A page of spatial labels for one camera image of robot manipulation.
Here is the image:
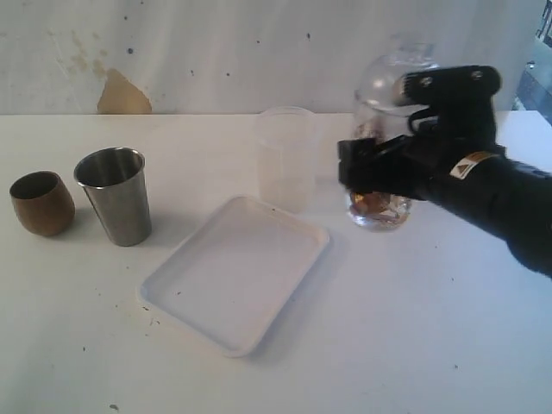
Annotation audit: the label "brown cereal contents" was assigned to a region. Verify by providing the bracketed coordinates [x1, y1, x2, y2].
[348, 192, 412, 228]

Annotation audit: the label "stainless steel cup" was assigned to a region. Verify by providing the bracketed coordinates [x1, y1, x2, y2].
[73, 147, 152, 247]

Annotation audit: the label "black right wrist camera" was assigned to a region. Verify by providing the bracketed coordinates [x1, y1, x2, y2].
[391, 66, 502, 147]

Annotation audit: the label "clear plastic measuring cup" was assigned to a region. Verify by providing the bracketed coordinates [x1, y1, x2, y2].
[347, 105, 408, 232]

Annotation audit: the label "brown wooden cup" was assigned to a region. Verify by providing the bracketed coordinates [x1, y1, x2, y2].
[9, 171, 76, 237]

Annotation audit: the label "white plastic tray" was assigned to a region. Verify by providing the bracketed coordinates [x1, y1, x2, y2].
[137, 196, 330, 358]

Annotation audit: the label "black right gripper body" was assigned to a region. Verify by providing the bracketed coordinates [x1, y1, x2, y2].
[370, 135, 500, 199]

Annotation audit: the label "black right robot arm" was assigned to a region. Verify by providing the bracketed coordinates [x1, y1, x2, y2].
[337, 135, 551, 276]

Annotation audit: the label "translucent plastic container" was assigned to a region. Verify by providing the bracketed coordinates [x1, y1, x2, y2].
[254, 106, 321, 213]

